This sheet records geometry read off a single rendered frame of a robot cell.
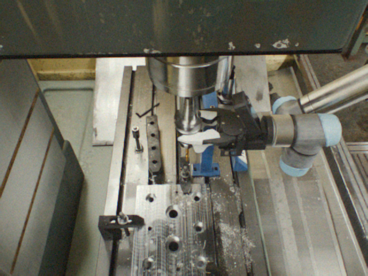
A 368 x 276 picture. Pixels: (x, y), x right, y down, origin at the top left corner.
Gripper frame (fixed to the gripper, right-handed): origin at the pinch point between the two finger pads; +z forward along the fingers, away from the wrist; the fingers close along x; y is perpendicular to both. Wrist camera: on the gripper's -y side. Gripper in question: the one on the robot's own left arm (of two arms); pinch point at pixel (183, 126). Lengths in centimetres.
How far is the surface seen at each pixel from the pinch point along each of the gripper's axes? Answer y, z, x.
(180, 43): -30.8, 0.8, -12.6
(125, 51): -29.6, 8.0, -12.4
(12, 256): 25, 42, -19
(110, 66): 54, 35, 88
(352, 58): 131, -160, 190
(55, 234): 54, 44, -2
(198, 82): -20.1, -2.2, -8.0
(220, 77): -19.7, -6.0, -6.3
